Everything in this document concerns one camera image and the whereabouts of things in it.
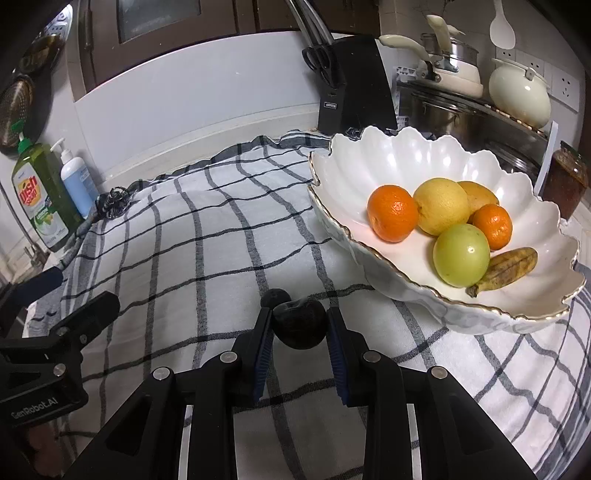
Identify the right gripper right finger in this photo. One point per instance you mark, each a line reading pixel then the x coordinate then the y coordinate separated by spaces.
pixel 457 439

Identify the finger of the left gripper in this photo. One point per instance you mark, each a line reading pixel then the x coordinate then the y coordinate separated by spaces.
pixel 16 297
pixel 70 335

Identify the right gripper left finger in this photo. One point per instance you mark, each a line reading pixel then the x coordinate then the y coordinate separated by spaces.
pixel 174 419

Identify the overripe banana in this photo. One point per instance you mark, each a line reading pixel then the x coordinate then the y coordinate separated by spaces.
pixel 505 269

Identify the green apple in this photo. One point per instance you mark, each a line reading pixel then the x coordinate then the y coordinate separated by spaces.
pixel 461 255

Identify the dark plum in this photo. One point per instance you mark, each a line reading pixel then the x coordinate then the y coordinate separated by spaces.
pixel 274 297
pixel 300 324

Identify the orange mandarin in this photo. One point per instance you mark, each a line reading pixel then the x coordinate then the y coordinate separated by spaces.
pixel 496 224
pixel 392 213

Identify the large yellow lemon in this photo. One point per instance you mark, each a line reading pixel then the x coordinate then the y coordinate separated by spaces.
pixel 441 203

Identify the yellow mango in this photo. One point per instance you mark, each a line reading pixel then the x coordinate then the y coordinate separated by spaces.
pixel 478 195

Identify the checkered kitchen cloth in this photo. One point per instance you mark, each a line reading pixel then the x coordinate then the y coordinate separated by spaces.
pixel 197 248

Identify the person right hand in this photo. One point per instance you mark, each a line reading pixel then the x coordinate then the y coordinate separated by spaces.
pixel 48 459

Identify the steel faucet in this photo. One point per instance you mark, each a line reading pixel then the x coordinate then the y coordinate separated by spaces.
pixel 37 256

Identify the green dish soap bottle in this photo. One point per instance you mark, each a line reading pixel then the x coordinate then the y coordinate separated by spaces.
pixel 41 192

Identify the white blue pump bottle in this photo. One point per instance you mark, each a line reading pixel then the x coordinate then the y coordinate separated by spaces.
pixel 76 178

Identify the black frying pan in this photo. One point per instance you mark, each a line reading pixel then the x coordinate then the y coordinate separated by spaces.
pixel 26 101

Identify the white scalloped bowl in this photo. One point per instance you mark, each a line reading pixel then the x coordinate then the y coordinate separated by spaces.
pixel 344 177

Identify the small brass pot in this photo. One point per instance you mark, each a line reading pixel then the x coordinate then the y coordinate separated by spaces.
pixel 42 53

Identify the dark wooden cabinet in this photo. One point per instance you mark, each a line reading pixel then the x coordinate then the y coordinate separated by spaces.
pixel 115 36

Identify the brown jar green lid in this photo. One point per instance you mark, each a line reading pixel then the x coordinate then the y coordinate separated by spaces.
pixel 567 180

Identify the steel pot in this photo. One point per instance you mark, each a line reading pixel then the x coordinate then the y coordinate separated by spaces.
pixel 433 115

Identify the grey shelf rack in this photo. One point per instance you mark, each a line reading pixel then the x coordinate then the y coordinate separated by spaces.
pixel 518 147

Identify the cream round kettle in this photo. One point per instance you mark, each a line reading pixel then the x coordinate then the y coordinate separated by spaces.
pixel 520 92

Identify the black knife block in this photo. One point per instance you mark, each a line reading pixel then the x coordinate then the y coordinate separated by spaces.
pixel 355 91

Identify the white rice spoon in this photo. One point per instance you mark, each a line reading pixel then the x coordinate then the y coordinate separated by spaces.
pixel 501 33

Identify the wall power sockets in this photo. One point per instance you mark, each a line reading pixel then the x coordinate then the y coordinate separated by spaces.
pixel 562 86

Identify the cream saucepan with handle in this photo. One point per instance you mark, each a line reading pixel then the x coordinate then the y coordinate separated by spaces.
pixel 446 63

